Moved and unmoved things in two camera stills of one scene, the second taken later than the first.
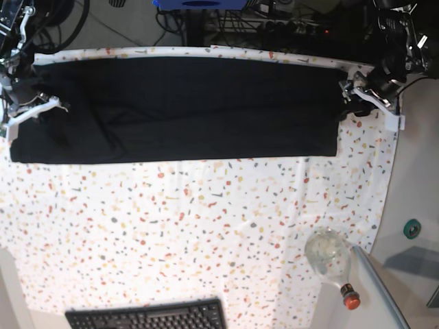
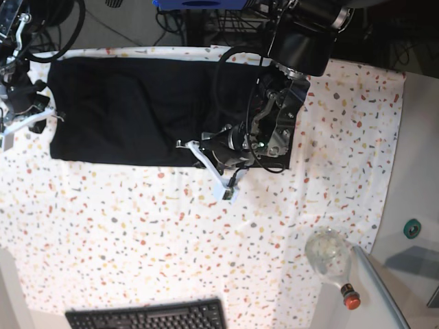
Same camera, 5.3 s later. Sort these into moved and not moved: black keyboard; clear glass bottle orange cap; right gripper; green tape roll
Moved: right gripper
Not moved: green tape roll; black keyboard; clear glass bottle orange cap
